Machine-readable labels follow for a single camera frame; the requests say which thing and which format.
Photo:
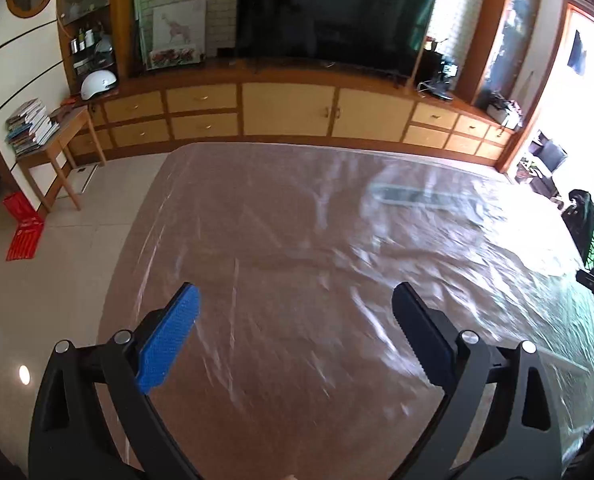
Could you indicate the black flat television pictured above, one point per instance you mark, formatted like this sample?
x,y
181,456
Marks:
x,y
382,35

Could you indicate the animal picture frame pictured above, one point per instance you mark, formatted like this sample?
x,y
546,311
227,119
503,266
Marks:
x,y
179,31

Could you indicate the stack of books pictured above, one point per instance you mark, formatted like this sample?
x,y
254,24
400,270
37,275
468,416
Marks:
x,y
29,127

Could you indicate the black wooden chair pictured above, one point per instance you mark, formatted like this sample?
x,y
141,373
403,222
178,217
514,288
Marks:
x,y
579,220

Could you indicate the white helmet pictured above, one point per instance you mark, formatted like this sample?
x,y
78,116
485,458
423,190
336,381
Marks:
x,y
96,83

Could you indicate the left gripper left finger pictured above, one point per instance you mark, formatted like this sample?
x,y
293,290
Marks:
x,y
93,418

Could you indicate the black coffee machine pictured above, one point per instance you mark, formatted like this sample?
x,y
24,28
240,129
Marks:
x,y
436,72

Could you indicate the wooden sideboard cabinet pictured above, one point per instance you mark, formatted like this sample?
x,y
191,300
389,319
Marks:
x,y
159,113

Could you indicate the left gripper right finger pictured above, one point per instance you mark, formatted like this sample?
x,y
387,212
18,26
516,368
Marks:
x,y
496,418

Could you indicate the glass display cabinet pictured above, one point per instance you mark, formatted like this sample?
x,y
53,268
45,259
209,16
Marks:
x,y
115,18

